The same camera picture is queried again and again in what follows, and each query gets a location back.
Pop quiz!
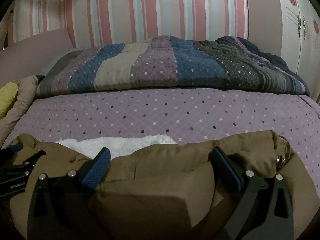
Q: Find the brown coat with white collar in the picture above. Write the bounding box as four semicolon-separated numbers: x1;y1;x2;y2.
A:
3;131;319;239

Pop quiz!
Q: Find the yellow round cushion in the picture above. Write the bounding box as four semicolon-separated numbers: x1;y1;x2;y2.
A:
0;82;18;119

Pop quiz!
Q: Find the beige pink pillow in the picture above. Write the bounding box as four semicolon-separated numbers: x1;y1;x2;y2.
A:
1;75;39;147

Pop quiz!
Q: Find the purple dotted bedspread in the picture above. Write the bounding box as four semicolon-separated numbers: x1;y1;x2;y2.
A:
7;88;319;186

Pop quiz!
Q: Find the striped patchwork folded quilt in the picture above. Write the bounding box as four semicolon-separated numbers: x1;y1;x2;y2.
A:
37;35;310;97

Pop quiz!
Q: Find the white wardrobe with stickers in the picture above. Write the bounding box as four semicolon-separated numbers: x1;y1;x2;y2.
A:
280;0;319;101

